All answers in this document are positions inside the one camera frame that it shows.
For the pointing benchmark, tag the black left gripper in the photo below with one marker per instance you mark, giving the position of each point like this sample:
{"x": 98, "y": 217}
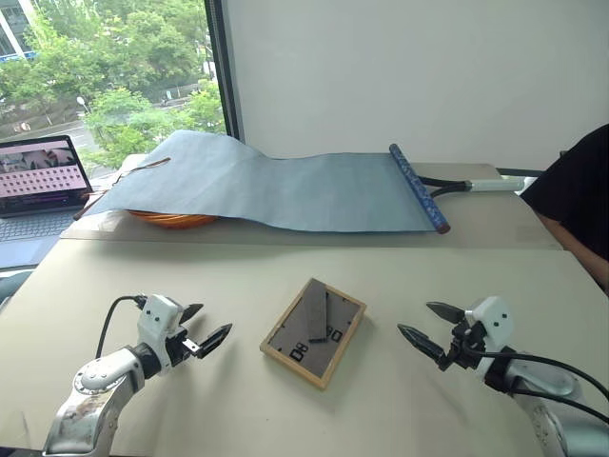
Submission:
{"x": 181, "y": 350}

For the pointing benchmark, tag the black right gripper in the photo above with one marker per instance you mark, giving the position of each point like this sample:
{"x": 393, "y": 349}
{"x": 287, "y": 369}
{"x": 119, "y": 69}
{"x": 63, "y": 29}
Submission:
{"x": 461, "y": 350}

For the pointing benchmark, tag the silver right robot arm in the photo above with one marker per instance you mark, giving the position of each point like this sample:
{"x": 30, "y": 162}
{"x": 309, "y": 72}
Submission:
{"x": 547, "y": 381}

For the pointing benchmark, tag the person's bare forearm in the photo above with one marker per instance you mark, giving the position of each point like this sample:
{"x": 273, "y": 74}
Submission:
{"x": 578, "y": 250}

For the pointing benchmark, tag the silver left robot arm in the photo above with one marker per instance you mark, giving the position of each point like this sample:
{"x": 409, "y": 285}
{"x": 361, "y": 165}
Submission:
{"x": 95, "y": 383}

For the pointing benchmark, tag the orange woven basket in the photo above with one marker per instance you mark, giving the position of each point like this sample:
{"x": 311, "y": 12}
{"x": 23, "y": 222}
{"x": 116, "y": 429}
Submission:
{"x": 166, "y": 222}

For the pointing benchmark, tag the blue hanging scroll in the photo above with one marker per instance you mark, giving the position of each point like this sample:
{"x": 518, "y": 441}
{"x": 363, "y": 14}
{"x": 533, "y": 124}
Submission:
{"x": 295, "y": 190}

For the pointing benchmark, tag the person in black shirt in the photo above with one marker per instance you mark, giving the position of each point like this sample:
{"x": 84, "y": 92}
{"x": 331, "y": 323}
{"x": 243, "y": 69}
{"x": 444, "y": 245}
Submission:
{"x": 580, "y": 181}

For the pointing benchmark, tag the grey laptop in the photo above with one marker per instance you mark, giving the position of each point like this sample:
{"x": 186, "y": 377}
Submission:
{"x": 38, "y": 177}

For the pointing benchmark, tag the white building outside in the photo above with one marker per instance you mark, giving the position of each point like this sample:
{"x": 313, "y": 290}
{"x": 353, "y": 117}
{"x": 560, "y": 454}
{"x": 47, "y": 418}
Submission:
{"x": 12, "y": 33}

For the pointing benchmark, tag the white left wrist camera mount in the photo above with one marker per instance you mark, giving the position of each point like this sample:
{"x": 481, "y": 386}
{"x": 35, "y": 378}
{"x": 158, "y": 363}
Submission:
{"x": 157, "y": 318}

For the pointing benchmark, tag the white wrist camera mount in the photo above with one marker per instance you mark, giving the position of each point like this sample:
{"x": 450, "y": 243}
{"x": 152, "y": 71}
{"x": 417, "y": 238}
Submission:
{"x": 495, "y": 319}
{"x": 157, "y": 318}

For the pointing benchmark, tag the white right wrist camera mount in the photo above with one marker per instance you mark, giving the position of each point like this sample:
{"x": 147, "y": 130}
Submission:
{"x": 495, "y": 319}

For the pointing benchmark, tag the wooden framed grey tray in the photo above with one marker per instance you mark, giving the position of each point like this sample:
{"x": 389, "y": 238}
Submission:
{"x": 304, "y": 335}

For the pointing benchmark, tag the dark window frame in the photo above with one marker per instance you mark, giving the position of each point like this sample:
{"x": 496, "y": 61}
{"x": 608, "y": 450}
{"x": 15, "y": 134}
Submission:
{"x": 224, "y": 71}

